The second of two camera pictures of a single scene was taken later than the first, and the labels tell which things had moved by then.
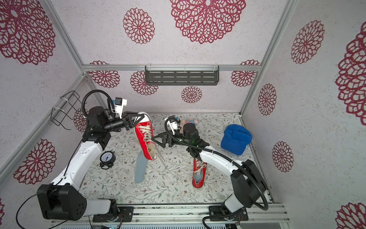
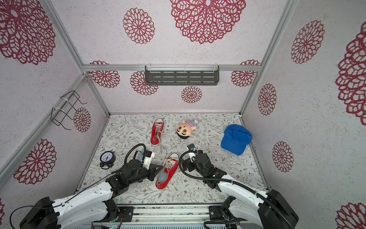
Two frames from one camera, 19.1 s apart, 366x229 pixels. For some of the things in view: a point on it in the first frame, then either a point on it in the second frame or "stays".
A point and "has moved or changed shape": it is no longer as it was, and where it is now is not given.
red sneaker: x=145 y=129 -> x=169 y=168
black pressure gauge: x=107 y=159 stays
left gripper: x=129 y=114 -> x=153 y=171
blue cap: x=235 y=139 stays
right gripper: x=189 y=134 -> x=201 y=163
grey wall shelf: x=182 y=75 stays
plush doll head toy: x=183 y=121 stays
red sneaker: x=199 y=169 has moved or changed shape
